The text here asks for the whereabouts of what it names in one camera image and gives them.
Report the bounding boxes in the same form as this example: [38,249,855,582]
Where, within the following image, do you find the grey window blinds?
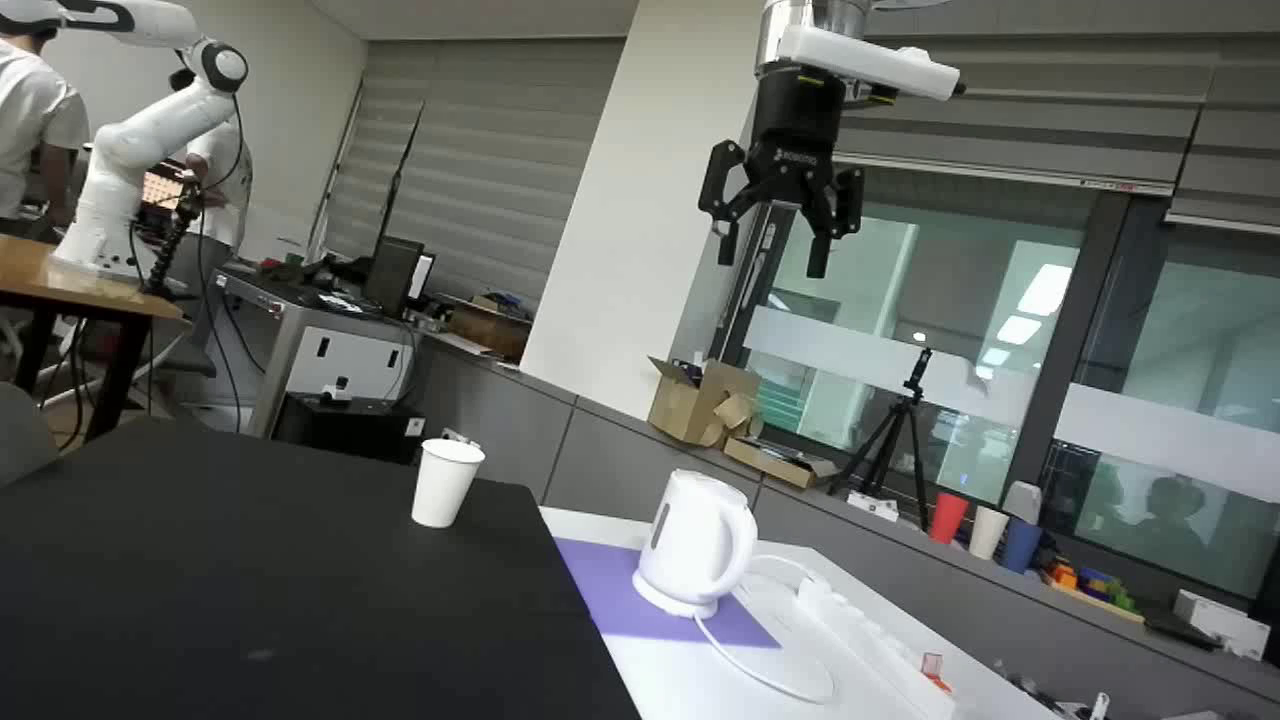
[320,36,628,312]
[835,0,1280,240]

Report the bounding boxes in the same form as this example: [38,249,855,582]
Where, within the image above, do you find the colourful toy pile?
[1040,554,1148,619]

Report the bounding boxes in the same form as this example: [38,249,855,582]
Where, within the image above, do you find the person in white shirt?
[0,0,96,230]

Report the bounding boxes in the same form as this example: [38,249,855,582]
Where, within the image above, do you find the grey cup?
[1003,474,1049,529]

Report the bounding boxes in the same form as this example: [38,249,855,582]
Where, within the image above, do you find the red cup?
[923,489,974,549]

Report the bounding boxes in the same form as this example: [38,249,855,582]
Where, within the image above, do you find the flat cardboard piece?
[721,435,820,492]

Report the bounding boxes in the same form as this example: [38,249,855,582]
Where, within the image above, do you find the blue cup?
[997,517,1049,581]

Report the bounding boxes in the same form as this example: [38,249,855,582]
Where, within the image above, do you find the white electric kettle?
[628,463,762,619]

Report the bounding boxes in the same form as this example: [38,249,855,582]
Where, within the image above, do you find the black monitor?
[361,230,441,322]

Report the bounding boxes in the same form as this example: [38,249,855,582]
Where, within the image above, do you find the small white box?
[1169,582,1277,663]

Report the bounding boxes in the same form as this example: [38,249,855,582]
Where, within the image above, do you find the black camera tripod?
[823,343,939,531]

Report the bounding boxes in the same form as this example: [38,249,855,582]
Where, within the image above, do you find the open cardboard box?
[642,351,762,453]

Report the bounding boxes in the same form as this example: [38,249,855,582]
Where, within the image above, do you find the purple mat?
[551,536,783,657]

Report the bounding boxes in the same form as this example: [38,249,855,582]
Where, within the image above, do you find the brown box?
[436,294,536,367]

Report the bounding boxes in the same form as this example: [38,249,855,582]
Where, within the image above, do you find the wooden table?
[0,230,187,445]

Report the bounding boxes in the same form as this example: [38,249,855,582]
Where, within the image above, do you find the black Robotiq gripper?
[694,54,866,284]

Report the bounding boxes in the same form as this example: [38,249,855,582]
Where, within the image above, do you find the white paper cup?
[409,433,491,536]

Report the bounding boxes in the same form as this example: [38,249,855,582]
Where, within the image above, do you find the grey cabinet white panel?
[214,267,422,438]

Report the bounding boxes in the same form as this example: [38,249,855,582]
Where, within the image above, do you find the white power strip orange switch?
[793,568,1031,720]

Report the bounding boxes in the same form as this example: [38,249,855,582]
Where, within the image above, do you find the white kettle cable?
[693,554,840,707]

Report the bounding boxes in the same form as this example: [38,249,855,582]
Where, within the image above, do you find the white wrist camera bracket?
[776,24,968,108]

